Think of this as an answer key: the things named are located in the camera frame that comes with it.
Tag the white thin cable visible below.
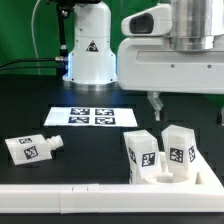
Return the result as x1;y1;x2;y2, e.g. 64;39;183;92
30;0;44;76

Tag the black cable lower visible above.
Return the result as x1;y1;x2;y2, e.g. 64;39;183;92
0;64;69;73

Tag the white L-shaped fence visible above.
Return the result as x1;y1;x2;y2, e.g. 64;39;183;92
0;161;224;214

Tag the black cable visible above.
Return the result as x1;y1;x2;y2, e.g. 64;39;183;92
0;64;69;73
0;57;69;69

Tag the white marker sheet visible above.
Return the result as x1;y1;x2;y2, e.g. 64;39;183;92
44;107;138;127

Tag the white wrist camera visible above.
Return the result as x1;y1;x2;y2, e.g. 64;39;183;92
121;3;172;37

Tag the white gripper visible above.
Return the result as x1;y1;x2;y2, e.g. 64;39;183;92
118;36;224;121

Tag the black cable upper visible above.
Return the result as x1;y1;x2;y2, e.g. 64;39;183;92
0;57;69;69

